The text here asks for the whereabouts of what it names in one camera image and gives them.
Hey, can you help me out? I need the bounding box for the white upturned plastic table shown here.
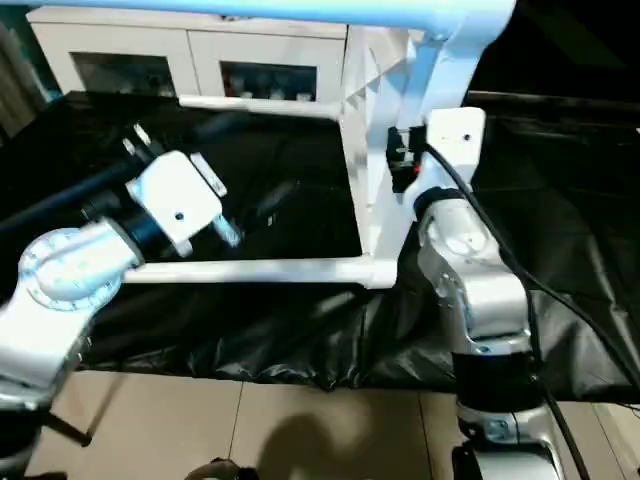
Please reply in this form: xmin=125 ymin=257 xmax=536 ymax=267
xmin=339 ymin=0 xmax=519 ymax=292

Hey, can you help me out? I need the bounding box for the white plastic table leg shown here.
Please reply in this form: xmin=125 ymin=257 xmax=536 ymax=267
xmin=122 ymin=257 xmax=372 ymax=287
xmin=29 ymin=0 xmax=451 ymax=32
xmin=178 ymin=94 xmax=346 ymax=122

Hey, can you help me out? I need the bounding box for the white glass-door cabinet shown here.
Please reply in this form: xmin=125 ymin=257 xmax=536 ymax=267
xmin=27 ymin=4 xmax=352 ymax=109

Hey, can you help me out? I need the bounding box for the black glossy mat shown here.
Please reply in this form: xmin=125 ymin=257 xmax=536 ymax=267
xmin=0 ymin=89 xmax=640 ymax=404

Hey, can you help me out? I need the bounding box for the grey curtain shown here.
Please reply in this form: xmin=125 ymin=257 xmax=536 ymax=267
xmin=0 ymin=19 xmax=62 ymax=137

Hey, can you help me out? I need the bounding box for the black left robot foot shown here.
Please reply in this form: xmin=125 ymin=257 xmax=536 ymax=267
xmin=192 ymin=457 xmax=256 ymax=480

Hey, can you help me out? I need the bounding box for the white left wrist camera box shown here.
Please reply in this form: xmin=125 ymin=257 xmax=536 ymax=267
xmin=124 ymin=149 xmax=230 ymax=259

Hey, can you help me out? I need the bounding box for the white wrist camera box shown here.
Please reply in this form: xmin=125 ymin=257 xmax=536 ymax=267
xmin=422 ymin=107 xmax=487 ymax=202
xmin=124 ymin=149 xmax=230 ymax=259

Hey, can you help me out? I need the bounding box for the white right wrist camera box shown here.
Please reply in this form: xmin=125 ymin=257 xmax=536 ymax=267
xmin=422 ymin=107 xmax=487 ymax=202

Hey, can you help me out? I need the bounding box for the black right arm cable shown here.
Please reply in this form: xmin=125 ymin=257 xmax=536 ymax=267
xmin=424 ymin=147 xmax=640 ymax=480

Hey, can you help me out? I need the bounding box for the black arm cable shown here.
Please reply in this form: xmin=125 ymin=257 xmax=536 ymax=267
xmin=0 ymin=159 xmax=145 ymax=237
xmin=424 ymin=147 xmax=640 ymax=480

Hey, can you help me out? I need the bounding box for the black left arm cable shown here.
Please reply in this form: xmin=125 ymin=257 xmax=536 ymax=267
xmin=0 ymin=159 xmax=145 ymax=237

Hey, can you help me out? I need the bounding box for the black folding table frame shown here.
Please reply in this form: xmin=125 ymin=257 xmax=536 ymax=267
xmin=47 ymin=374 xmax=127 ymax=447

